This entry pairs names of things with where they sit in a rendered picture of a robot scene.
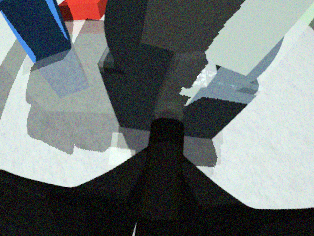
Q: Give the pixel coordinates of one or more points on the red block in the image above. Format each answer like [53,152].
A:
[82,9]

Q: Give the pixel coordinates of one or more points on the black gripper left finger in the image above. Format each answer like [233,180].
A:
[105,206]

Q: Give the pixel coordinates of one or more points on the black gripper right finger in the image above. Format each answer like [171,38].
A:
[207,210]

